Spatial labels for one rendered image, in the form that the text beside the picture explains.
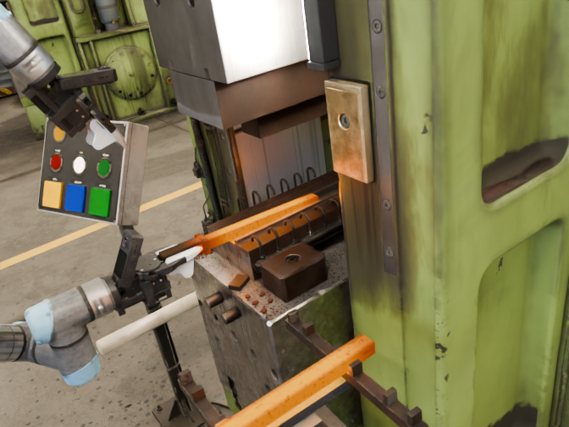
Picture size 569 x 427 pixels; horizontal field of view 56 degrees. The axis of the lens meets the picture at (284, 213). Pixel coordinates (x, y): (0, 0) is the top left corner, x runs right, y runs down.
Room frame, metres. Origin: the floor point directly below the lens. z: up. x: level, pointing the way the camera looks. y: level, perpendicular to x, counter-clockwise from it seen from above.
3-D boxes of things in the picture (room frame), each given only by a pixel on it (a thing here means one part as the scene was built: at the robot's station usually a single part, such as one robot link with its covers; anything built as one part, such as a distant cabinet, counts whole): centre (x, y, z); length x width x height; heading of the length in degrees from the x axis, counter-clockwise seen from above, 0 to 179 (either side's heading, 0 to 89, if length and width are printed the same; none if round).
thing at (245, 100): (1.18, -0.04, 1.32); 0.42 x 0.20 x 0.10; 121
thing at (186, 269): (0.97, 0.22, 0.99); 0.09 x 0.03 x 0.06; 119
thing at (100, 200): (1.34, 0.49, 1.01); 0.07 x 0.05 x 0.07; 56
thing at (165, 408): (1.51, 0.50, 0.05); 0.22 x 0.22 x 0.09; 31
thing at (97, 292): (0.89, 0.39, 1.00); 0.08 x 0.05 x 0.08; 32
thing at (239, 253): (1.18, -0.04, 0.96); 0.42 x 0.20 x 0.09; 121
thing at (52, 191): (1.45, 0.66, 1.01); 0.07 x 0.05 x 0.07; 56
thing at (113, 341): (1.32, 0.40, 0.62); 0.44 x 0.05 x 0.05; 121
